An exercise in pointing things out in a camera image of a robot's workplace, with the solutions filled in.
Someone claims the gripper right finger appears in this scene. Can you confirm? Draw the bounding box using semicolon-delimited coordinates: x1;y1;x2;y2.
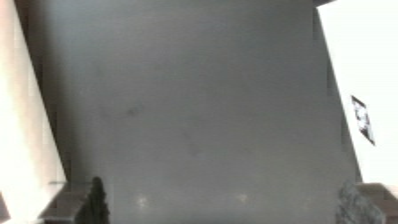
335;182;398;224

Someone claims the white drawer cabinet frame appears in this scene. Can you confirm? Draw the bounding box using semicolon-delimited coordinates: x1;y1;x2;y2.
318;0;398;186

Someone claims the white front fence rail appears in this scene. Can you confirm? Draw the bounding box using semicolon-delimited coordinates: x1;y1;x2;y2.
0;0;65;224

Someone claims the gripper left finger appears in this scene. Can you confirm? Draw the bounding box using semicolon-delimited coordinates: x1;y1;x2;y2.
35;176;112;224

